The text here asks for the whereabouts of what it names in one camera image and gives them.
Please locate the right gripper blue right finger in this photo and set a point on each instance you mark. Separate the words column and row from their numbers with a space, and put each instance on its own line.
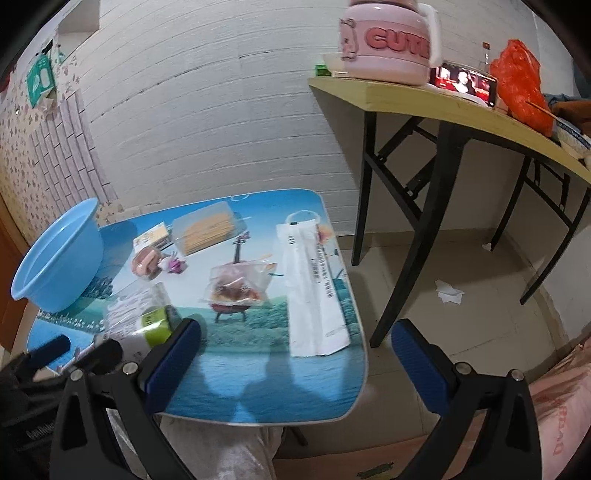
column 427, row 366

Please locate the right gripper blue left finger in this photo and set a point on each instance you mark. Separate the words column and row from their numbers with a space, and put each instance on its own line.
column 164, row 367

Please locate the clear box of floss picks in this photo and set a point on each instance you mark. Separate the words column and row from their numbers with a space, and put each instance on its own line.
column 133, row 300

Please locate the hello kitty figurine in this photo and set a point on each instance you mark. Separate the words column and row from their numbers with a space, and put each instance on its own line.
column 172, row 264

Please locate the pink earbud case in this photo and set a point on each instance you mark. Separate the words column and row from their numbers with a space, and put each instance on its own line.
column 145, row 263

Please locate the white long pouch packet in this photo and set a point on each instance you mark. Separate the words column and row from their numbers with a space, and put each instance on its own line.
column 316, row 324

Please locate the clear bag of snacks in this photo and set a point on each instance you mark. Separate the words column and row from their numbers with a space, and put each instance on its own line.
column 239, row 284

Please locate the clear box of toothpicks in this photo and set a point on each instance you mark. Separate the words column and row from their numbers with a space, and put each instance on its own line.
column 204, row 227

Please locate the crumpled white paper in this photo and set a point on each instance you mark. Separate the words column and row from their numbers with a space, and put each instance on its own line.
column 448, row 294

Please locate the white yellow carton box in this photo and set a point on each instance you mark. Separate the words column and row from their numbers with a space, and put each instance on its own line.
column 157, row 236

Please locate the small printed folding table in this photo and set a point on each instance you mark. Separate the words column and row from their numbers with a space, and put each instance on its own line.
column 243, row 372

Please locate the blue plastic basin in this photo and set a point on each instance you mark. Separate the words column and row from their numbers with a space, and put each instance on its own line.
column 62, row 262

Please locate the yellow top folding table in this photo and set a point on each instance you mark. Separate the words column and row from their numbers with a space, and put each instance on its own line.
column 394, row 112

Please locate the smartphone with lit screen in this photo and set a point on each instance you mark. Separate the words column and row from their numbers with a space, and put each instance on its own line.
column 466, row 82

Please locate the orange plastic bag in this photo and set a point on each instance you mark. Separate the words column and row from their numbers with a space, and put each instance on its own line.
column 519, row 85

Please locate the small green box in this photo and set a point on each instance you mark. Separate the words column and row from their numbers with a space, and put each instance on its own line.
column 321, row 70

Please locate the pink cute lunch pot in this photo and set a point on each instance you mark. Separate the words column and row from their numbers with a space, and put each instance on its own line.
column 391, row 41

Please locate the green tissue pack on wall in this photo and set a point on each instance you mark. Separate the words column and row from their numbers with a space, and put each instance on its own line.
column 40, row 80

